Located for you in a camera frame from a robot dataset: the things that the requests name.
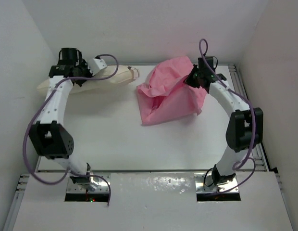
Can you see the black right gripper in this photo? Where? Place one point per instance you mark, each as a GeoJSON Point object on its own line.
{"type": "Point", "coordinates": [188, 79]}

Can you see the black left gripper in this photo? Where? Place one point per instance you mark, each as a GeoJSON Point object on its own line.
{"type": "Point", "coordinates": [84, 64]}

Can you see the pink pillowcase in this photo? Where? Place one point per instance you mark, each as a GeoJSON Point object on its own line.
{"type": "Point", "coordinates": [165, 97]}

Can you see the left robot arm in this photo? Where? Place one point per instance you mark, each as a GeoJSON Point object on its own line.
{"type": "Point", "coordinates": [47, 132]}

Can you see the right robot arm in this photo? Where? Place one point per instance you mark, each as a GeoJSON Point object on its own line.
{"type": "Point", "coordinates": [245, 126]}

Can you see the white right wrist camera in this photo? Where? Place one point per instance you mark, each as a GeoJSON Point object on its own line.
{"type": "Point", "coordinates": [212, 62]}

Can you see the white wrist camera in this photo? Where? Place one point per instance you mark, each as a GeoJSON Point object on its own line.
{"type": "Point", "coordinates": [96, 65]}
{"type": "Point", "coordinates": [212, 62]}

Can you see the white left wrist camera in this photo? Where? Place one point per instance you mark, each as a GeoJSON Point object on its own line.
{"type": "Point", "coordinates": [96, 65]}

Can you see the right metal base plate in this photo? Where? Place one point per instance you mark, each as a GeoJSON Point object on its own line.
{"type": "Point", "coordinates": [229, 186]}

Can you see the metal base plate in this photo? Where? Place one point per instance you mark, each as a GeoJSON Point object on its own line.
{"type": "Point", "coordinates": [229, 186]}
{"type": "Point", "coordinates": [91, 185]}

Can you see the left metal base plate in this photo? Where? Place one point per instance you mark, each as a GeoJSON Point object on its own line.
{"type": "Point", "coordinates": [91, 185]}

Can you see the aluminium frame rail left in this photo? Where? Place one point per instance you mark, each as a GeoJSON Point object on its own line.
{"type": "Point", "coordinates": [16, 202]}

